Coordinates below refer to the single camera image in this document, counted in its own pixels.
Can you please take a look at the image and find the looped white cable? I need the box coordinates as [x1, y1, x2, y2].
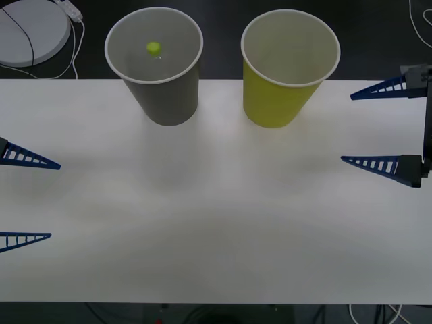
[408, 0, 432, 47]

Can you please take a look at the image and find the grey plastic waste bin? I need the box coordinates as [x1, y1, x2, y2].
[104, 8, 205, 128]

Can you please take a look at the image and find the yellow-green plastic waste bin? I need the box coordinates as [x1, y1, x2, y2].
[240, 9, 342, 129]

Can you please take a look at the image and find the white power strip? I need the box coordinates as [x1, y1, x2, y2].
[53, 0, 84, 23]

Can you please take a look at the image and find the thin black cable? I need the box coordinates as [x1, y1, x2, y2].
[0, 6, 36, 80]

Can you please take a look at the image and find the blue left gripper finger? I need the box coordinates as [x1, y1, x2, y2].
[0, 232, 53, 254]
[0, 136, 62, 171]

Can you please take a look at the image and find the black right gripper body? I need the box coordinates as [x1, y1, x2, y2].
[420, 93, 432, 180]

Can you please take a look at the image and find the round pale grey floor base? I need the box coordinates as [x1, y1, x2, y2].
[0, 0, 72, 68]

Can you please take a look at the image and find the clear bottle with green cap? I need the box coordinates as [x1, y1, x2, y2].
[145, 40, 167, 65]

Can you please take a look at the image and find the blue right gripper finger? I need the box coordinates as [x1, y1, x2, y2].
[340, 154, 423, 189]
[350, 63, 432, 101]

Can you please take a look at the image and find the white cable under table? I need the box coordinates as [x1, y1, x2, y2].
[348, 303, 406, 324]

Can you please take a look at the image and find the white power strip cable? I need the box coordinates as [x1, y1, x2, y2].
[0, 19, 86, 80]

